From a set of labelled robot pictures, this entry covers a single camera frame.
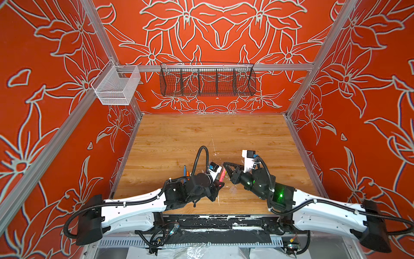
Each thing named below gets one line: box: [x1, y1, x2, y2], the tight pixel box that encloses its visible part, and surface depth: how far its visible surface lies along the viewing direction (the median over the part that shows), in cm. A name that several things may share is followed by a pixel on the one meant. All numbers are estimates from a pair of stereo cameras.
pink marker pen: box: [219, 167, 226, 183], surface depth 69 cm
